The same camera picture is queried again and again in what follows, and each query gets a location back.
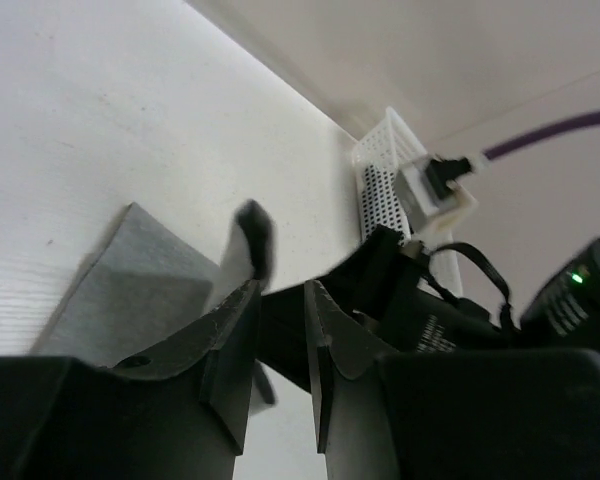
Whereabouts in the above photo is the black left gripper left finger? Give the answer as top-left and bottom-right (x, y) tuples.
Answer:
(0, 281), (261, 479)

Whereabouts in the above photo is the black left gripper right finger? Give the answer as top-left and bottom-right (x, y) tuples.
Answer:
(304, 281), (600, 479)

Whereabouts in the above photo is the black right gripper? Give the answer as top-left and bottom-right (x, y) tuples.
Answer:
(259, 228), (600, 395)

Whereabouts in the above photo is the grey tank top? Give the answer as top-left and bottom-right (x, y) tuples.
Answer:
(32, 200), (275, 367)

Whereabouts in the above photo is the white plastic basket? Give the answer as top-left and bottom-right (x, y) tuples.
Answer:
(351, 107), (478, 297)

